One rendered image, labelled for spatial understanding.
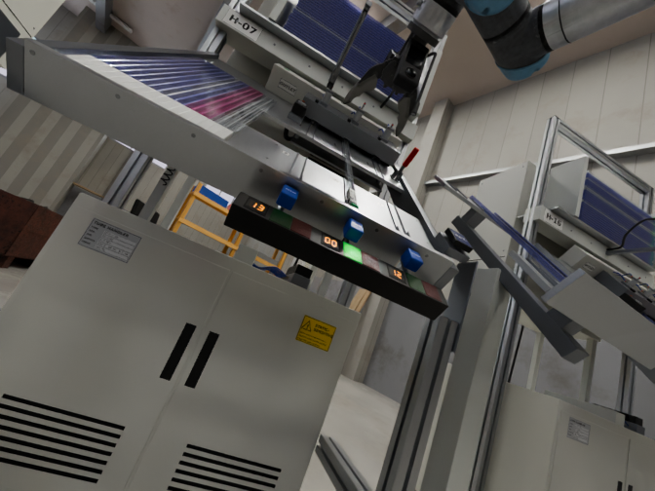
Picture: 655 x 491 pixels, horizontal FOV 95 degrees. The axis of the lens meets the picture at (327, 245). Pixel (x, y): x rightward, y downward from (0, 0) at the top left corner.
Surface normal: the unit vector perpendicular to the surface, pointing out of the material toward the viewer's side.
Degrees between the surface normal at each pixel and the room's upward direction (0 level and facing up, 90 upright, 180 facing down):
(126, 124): 134
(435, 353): 90
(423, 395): 90
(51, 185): 90
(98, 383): 90
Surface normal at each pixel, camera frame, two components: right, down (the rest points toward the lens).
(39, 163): 0.61, 0.02
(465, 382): -0.83, -0.44
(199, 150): -0.03, 0.52
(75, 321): 0.32, -0.14
